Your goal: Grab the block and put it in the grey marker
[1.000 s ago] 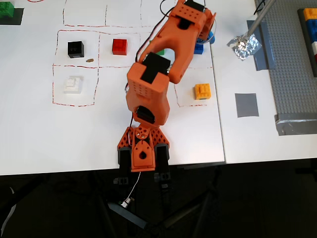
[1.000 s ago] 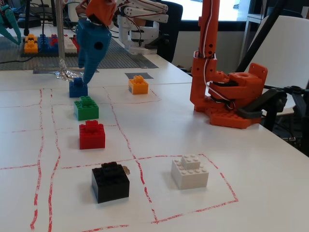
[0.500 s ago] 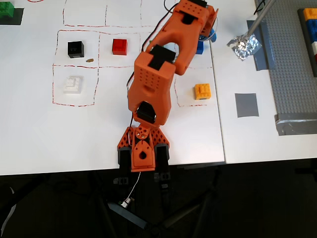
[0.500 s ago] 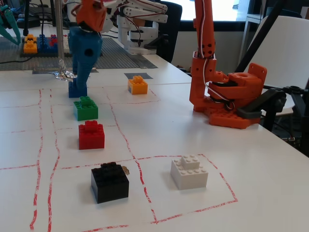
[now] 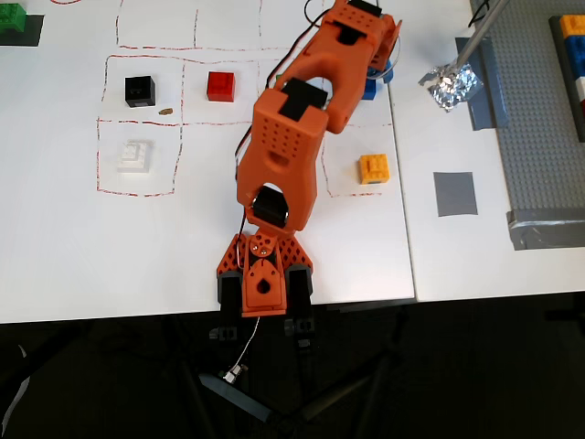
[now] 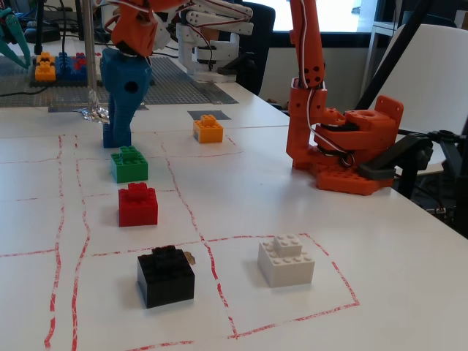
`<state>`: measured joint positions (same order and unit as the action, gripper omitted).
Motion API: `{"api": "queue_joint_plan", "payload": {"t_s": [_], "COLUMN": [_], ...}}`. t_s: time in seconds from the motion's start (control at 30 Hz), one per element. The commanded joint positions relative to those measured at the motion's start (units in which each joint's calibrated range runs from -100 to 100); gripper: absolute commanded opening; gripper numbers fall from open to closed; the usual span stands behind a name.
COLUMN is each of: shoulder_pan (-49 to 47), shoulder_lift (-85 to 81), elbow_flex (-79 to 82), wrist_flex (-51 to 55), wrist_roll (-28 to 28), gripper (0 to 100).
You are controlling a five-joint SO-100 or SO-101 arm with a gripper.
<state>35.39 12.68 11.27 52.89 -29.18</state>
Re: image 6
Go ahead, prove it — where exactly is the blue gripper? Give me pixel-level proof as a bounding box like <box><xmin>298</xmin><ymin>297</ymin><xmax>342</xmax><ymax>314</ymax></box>
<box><xmin>101</xmin><ymin>48</ymin><xmax>153</xmax><ymax>147</ymax></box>

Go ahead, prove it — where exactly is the blue brick block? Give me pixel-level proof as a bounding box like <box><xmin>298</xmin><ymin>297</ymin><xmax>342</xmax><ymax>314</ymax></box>
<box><xmin>102</xmin><ymin>123</ymin><xmax>132</xmax><ymax>149</ymax></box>

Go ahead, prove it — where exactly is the green brick block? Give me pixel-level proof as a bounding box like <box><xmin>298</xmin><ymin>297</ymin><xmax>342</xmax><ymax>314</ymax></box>
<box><xmin>110</xmin><ymin>145</ymin><xmax>149</xmax><ymax>184</ymax></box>

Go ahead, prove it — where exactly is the red brick block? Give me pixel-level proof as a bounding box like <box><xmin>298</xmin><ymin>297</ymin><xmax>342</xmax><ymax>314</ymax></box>
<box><xmin>118</xmin><ymin>182</ymin><xmax>159</xmax><ymax>227</ymax></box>

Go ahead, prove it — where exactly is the yellow brick block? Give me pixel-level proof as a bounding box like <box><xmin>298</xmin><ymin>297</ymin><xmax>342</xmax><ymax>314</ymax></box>
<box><xmin>192</xmin><ymin>114</ymin><xmax>224</xmax><ymax>145</ymax></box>

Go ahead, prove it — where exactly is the grey square marker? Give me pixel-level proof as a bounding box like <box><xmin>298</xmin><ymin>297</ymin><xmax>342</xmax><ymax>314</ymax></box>
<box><xmin>187</xmin><ymin>109</ymin><xmax>233</xmax><ymax>122</ymax></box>

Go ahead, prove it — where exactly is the black brick block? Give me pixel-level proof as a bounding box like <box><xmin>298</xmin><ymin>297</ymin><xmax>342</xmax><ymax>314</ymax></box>
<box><xmin>137</xmin><ymin>245</ymin><xmax>196</xmax><ymax>310</ymax></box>

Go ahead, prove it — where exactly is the white brick block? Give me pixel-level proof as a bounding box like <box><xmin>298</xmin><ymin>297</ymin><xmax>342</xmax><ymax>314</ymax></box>
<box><xmin>257</xmin><ymin>233</ymin><xmax>316</xmax><ymax>289</ymax></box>

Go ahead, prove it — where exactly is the crumpled aluminium foil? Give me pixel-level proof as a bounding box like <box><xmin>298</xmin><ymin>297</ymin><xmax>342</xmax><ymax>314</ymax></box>
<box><xmin>74</xmin><ymin>88</ymin><xmax>112</xmax><ymax>124</ymax></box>

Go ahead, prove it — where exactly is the grey tape strip by pole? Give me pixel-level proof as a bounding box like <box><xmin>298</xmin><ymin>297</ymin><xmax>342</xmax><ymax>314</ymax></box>
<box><xmin>48</xmin><ymin>102</ymin><xmax>150</xmax><ymax>113</ymax></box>

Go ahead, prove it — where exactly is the grey studded baseplate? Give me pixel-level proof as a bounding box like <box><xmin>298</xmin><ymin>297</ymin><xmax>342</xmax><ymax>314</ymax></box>
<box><xmin>0</xmin><ymin>56</ymin><xmax>239</xmax><ymax>109</ymax></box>

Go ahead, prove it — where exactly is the blue brick stack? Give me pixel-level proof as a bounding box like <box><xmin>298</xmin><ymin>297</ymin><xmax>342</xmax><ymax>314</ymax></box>
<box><xmin>54</xmin><ymin>52</ymin><xmax>88</xmax><ymax>80</ymax></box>

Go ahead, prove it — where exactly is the metal pole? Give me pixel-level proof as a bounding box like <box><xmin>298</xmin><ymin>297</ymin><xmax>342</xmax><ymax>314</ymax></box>
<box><xmin>81</xmin><ymin>0</ymin><xmax>98</xmax><ymax>107</ymax></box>

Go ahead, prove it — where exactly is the yellow brick stack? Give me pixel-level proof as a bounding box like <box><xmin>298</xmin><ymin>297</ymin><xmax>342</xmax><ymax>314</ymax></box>
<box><xmin>34</xmin><ymin>51</ymin><xmax>58</xmax><ymax>83</ymax></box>

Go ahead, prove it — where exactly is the grey tape strip baseplate end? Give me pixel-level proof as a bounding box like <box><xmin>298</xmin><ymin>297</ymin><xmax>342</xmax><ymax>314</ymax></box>
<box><xmin>190</xmin><ymin>80</ymin><xmax>240</xmax><ymax>105</ymax></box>

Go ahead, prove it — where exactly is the teal robot part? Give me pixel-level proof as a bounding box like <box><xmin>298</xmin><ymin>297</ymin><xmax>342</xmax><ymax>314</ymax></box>
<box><xmin>0</xmin><ymin>5</ymin><xmax>32</xmax><ymax>71</ymax></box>

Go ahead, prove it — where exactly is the black office chair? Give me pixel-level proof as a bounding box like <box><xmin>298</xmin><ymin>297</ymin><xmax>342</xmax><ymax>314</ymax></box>
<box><xmin>218</xmin><ymin>1</ymin><xmax>276</xmax><ymax>97</ymax></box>

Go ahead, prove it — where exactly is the black table clamp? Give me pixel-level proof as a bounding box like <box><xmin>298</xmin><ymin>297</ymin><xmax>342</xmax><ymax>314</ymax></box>
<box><xmin>357</xmin><ymin>131</ymin><xmax>460</xmax><ymax>181</ymax></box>

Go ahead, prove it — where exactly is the white chair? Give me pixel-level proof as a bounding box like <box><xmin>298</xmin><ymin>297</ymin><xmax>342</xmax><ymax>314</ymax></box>
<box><xmin>360</xmin><ymin>23</ymin><xmax>468</xmax><ymax>177</ymax></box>

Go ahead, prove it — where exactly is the dark brick base plate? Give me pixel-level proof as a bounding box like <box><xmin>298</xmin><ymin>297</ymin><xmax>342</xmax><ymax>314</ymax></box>
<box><xmin>29</xmin><ymin>74</ymin><xmax>107</xmax><ymax>88</ymax></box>

